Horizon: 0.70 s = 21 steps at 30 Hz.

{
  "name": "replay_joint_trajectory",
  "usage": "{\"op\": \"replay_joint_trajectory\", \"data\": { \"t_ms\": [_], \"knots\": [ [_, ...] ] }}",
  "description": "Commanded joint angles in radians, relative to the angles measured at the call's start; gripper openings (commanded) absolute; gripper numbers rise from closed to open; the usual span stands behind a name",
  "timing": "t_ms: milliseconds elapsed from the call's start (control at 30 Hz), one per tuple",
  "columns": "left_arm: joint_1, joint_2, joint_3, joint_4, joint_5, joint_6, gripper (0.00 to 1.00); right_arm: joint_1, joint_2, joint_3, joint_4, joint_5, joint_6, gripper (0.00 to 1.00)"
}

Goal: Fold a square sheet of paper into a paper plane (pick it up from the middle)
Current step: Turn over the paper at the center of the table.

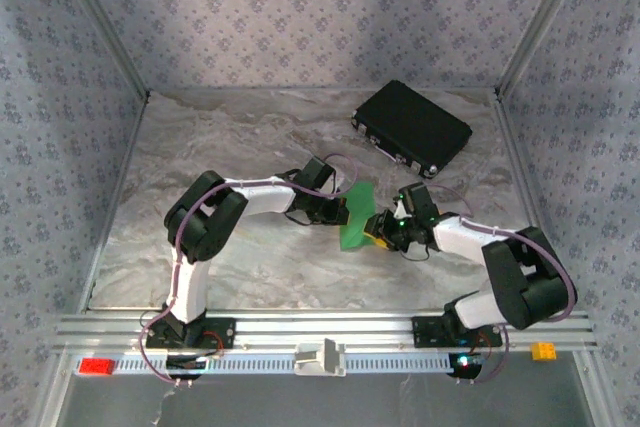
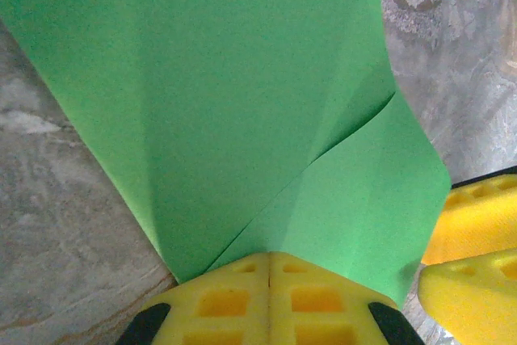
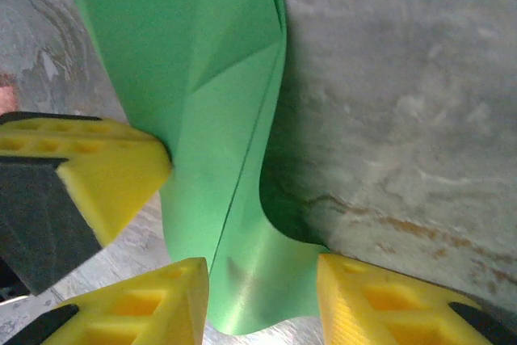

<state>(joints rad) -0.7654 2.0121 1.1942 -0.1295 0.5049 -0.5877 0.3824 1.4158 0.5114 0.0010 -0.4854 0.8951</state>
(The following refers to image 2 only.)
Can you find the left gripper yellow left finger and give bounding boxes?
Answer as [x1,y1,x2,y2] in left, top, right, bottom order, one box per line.
[120,251,271,345]

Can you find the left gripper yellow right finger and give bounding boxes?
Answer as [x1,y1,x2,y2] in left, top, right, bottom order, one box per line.
[269,251,426,345]

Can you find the green paper sheet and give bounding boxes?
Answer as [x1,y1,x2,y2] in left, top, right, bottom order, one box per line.
[0,0,452,309]

